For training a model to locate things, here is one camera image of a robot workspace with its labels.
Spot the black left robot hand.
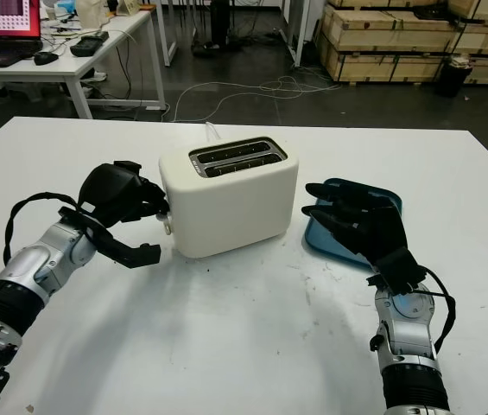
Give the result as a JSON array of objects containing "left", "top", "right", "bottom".
[{"left": 78, "top": 160, "right": 172, "bottom": 231}]

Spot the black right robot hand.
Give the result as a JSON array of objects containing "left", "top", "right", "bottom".
[{"left": 301, "top": 181, "right": 409, "bottom": 270}]

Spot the white two-slot toaster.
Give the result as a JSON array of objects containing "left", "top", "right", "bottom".
[{"left": 157, "top": 135, "right": 301, "bottom": 260}]

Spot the white office desk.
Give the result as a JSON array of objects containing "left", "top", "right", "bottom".
[{"left": 0, "top": 7, "right": 168, "bottom": 121}]

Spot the black computer mouse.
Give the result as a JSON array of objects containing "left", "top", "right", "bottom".
[{"left": 33, "top": 50, "right": 60, "bottom": 67}]

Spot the black handheld controller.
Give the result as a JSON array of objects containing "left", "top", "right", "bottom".
[{"left": 69, "top": 30, "right": 111, "bottom": 58}]

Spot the black trash bin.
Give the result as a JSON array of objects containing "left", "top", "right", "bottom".
[{"left": 434, "top": 53, "right": 474, "bottom": 99}]

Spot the white jug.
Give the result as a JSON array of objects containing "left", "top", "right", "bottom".
[{"left": 74, "top": 0, "right": 100, "bottom": 31}]

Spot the black laptop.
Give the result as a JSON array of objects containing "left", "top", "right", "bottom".
[{"left": 0, "top": 0, "right": 44, "bottom": 68}]

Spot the black stand base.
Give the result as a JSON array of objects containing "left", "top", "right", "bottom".
[{"left": 190, "top": 0, "right": 245, "bottom": 58}]

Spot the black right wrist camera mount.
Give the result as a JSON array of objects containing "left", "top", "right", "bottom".
[{"left": 365, "top": 249, "right": 428, "bottom": 297}]

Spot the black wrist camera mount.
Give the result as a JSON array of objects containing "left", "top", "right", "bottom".
[
  {"left": 57, "top": 206, "right": 162, "bottom": 271},
  {"left": 365, "top": 249, "right": 428, "bottom": 297}
]

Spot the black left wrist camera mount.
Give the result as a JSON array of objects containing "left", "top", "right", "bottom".
[{"left": 57, "top": 206, "right": 162, "bottom": 271}]

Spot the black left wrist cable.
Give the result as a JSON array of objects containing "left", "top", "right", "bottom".
[{"left": 2, "top": 191, "right": 90, "bottom": 267}]

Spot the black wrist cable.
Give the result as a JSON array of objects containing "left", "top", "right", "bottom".
[
  {"left": 407, "top": 265, "right": 457, "bottom": 352},
  {"left": 2, "top": 191, "right": 90, "bottom": 267}
]

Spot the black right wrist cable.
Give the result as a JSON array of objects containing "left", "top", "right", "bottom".
[{"left": 407, "top": 265, "right": 457, "bottom": 352}]

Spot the white toaster power cord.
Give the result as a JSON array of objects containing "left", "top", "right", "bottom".
[{"left": 204, "top": 121, "right": 224, "bottom": 144}]

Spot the white floor cable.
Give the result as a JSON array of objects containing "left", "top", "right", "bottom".
[{"left": 169, "top": 74, "right": 343, "bottom": 125}]

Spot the white table frame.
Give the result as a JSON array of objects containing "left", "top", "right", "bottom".
[
  {"left": 282, "top": 0, "right": 314, "bottom": 68},
  {"left": 149, "top": 0, "right": 181, "bottom": 68}
]

